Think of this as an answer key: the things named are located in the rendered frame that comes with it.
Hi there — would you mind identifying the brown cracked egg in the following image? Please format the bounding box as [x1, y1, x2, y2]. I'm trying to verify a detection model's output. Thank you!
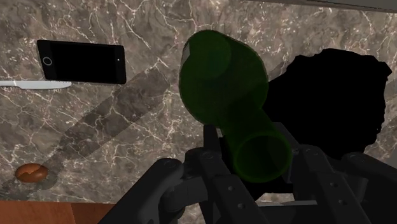
[15, 162, 50, 184]

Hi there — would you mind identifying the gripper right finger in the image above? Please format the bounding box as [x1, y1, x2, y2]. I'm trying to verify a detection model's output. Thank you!
[275, 122, 397, 224]

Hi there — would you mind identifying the white knife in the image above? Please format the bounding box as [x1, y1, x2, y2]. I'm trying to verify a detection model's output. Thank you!
[0, 80, 73, 91]

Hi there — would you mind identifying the black smartphone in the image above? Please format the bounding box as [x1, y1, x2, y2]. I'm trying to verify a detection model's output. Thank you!
[36, 39, 127, 85]

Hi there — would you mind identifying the dark green glass bottle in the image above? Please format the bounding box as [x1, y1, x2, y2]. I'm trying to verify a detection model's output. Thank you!
[179, 29, 293, 184]

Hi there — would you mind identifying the black irregular lump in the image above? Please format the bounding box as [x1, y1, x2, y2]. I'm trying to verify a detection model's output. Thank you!
[263, 48, 393, 160]

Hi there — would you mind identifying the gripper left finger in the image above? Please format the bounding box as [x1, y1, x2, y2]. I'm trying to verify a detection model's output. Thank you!
[98, 124, 268, 224]

